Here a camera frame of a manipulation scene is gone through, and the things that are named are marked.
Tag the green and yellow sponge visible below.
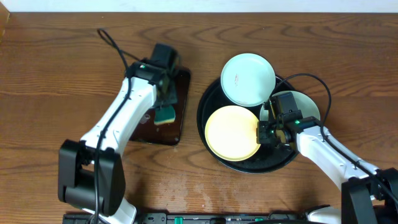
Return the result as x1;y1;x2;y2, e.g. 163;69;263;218
154;105;176;126

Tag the yellow plate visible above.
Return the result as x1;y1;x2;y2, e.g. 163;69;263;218
205;105;261;162

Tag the mint green plate with stain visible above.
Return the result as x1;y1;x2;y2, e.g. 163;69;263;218
220;53;276;107

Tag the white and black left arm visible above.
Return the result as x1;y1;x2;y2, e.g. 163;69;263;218
58;60;177;223

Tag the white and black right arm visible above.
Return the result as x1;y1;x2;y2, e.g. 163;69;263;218
256;116;397;224

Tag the round black tray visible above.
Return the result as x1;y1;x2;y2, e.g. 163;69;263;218
197;78;298;174

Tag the black rectangular water tray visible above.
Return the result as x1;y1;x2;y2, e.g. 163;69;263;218
130;67;191;146

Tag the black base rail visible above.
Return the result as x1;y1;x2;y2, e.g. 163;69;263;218
62;211;343;224

